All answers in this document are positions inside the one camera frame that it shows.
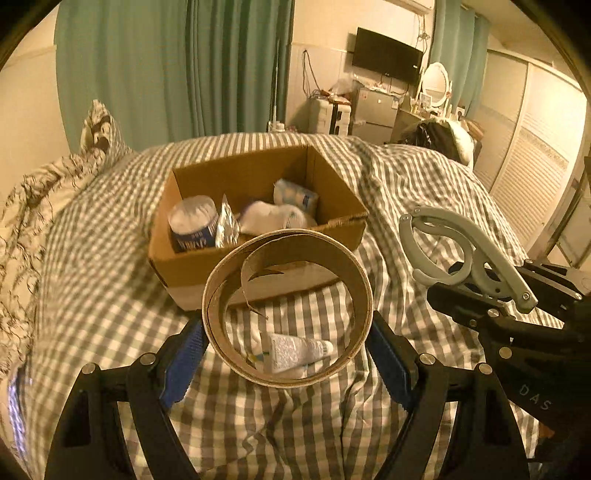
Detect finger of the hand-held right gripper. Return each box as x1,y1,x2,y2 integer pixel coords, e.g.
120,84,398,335
522,260,586,306
427,283,514,328

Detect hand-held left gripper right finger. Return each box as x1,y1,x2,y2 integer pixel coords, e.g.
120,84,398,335
369,311,529,480

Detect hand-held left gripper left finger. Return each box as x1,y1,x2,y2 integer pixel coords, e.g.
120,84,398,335
44,318,208,480

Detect grey folding hanger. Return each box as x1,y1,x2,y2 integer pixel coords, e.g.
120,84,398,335
398,205,539,315

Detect cardboard box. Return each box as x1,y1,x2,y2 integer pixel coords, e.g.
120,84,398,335
148,144,370,312

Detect cardboard tape roll core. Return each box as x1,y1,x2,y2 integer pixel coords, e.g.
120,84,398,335
202,229,374,387

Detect white tube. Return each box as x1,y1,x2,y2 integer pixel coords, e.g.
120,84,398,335
263,333,334,374

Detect white wardrobe doors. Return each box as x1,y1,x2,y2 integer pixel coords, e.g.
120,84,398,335
471,48,591,250

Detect cotton swab jar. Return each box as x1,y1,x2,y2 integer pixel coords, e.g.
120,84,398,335
168,196,220,253

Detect silver foil packet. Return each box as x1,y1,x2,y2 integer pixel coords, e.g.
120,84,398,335
215,194,241,247

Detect grey checkered blanket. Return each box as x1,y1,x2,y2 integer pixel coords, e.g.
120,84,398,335
9,131,541,480

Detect black bag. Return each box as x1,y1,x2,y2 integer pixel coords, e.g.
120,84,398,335
399,117,476,162

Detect blue checked cloth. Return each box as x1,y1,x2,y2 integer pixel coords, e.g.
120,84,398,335
7,369,33,457

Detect white blue tissue packet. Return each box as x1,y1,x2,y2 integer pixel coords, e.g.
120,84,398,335
272,178,320,215

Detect silver mini fridge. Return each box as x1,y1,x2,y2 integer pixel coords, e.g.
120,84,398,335
349,87,400,144

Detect patterned white pillow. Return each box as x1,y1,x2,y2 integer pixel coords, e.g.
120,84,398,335
0,99,134,370

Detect white oval mirror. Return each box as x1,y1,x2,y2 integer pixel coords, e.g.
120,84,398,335
421,62,452,104

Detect grey suitcase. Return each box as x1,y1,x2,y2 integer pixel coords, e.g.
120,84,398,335
308,97,354,136

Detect narrow green curtain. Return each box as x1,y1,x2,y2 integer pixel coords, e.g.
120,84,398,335
431,0,490,121

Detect black television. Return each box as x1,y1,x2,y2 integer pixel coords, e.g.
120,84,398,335
352,27,424,85

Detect wide green curtain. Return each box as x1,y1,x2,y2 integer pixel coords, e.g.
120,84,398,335
55,0,296,141

